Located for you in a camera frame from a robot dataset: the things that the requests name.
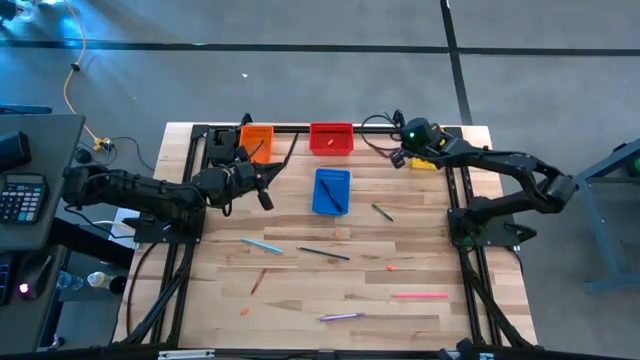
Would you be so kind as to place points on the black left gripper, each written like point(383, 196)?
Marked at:
point(246, 180)

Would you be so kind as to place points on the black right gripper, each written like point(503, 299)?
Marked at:
point(422, 137)

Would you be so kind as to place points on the orange plastic basket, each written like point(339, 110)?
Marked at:
point(250, 135)

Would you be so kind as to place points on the black pen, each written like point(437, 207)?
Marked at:
point(331, 195)

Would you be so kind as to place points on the light blue pen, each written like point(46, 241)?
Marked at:
point(261, 245)

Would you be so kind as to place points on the green marker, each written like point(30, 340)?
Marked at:
point(382, 212)

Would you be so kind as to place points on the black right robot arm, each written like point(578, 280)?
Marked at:
point(500, 162)

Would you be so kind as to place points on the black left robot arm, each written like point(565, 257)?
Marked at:
point(150, 192)

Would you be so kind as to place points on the red plastic basket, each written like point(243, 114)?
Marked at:
point(320, 135)

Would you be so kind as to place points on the blue plastic basket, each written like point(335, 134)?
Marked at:
point(341, 180)

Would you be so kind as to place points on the long dark green pencil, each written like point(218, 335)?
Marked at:
point(322, 253)

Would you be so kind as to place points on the white paper sheet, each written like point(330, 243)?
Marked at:
point(122, 227)

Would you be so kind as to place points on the pink pen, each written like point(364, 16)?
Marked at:
point(420, 295)

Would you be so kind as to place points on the clear purple pen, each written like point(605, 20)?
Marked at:
point(340, 316)

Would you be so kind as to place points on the yellow power plug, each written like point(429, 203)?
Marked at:
point(102, 145)

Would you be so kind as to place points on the black round cap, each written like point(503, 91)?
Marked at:
point(118, 285)

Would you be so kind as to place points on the clear water bottle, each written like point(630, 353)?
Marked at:
point(100, 279)
point(69, 281)

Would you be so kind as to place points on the grey desk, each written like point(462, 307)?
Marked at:
point(55, 150)

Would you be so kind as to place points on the black calculator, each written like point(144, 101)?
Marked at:
point(22, 197)

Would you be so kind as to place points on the black speaker box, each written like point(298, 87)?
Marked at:
point(14, 150)

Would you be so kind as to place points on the black computer mouse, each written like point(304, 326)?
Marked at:
point(30, 282)

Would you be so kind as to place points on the dark desk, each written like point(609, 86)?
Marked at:
point(30, 320)

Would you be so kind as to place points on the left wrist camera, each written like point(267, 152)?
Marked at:
point(265, 200)

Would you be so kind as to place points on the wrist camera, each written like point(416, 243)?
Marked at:
point(398, 159)
point(265, 200)

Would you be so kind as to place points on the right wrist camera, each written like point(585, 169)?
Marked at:
point(398, 159)

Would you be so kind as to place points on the black table frame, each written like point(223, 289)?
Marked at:
point(300, 129)

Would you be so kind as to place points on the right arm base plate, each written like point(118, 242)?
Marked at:
point(485, 232)

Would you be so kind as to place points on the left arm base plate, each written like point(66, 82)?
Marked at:
point(170, 232)

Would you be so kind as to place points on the silver metal bracket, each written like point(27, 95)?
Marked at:
point(186, 354)

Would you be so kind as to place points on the blue-grey table frame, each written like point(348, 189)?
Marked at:
point(598, 235)

